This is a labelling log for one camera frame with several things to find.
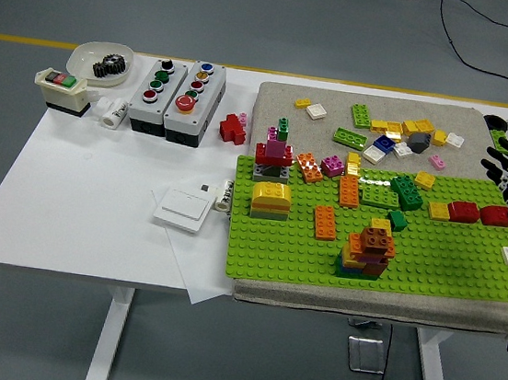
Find brown brick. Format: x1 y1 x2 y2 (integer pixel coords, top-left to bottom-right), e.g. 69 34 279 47
358 224 398 258
362 259 389 279

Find orange long brick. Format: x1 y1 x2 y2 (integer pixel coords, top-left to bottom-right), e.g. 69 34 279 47
344 230 398 268
310 202 341 242
336 173 364 208
292 151 328 185

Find dark green tall brick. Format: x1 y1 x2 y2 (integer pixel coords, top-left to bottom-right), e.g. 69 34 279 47
388 173 427 213

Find dark grey brick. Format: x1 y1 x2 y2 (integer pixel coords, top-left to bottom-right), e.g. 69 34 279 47
406 131 433 155

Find dark green small brick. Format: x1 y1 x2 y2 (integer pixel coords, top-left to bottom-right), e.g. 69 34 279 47
276 116 292 143
386 209 410 233

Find light green long brick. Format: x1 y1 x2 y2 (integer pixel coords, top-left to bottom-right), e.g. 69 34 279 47
361 184 401 212

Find blue brick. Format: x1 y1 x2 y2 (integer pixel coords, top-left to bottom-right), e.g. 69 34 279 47
372 133 398 154

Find yellow long brick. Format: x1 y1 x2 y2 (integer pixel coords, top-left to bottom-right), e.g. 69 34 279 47
370 118 405 136

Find yellow rounded brick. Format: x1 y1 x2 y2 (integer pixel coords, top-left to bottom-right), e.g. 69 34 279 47
250 179 294 208

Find pink square brick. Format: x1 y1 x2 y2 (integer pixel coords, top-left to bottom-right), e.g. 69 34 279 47
265 138 289 159

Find grey base brick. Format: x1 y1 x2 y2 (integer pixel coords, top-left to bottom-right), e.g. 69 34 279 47
250 161 291 186

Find red wide brick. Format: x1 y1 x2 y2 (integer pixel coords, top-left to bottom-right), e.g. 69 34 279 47
253 142 295 169

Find red brick cluster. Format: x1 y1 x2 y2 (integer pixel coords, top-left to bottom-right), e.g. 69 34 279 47
216 111 250 147

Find light green long plate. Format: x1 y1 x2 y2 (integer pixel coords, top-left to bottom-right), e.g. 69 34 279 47
332 126 369 150

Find metal floor socket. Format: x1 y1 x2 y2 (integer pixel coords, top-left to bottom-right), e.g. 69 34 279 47
343 334 389 376

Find green studded baseplate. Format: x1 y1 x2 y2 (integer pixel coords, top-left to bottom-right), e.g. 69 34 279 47
222 149 508 313

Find orange grey layered bricks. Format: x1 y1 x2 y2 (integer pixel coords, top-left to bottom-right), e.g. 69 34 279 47
248 200 291 223

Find grey-brown mat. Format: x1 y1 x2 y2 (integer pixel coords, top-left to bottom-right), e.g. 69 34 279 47
226 80 508 337

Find white labelled tube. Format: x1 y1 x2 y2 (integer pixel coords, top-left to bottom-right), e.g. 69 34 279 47
213 177 237 214

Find white paper sheet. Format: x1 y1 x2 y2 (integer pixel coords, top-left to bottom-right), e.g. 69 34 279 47
137 186 248 310

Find grey emergency-stop control box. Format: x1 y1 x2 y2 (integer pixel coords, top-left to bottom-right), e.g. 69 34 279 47
160 56 230 152

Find grey four-button control box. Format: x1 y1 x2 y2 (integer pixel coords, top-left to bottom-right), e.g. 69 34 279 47
125 55 191 139

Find white pipe fitting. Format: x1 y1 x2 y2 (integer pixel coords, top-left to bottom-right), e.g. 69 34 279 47
93 95 132 131

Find black gear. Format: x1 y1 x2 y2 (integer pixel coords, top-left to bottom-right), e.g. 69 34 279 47
91 58 118 81
100 52 131 77

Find white bowl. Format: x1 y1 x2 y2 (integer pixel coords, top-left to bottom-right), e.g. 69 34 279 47
64 37 137 91

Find black ring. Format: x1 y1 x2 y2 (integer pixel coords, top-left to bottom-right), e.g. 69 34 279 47
481 113 508 135

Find black floor cable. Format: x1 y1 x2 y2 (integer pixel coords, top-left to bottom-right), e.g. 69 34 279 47
428 0 508 112

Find black hanging cable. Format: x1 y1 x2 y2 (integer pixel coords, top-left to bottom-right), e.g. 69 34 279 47
372 323 395 380

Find white wall switch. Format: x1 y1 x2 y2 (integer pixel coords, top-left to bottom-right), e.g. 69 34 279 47
151 185 218 236

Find beige red-green switch box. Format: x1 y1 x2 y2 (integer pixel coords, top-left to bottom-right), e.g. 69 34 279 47
30 65 97 119

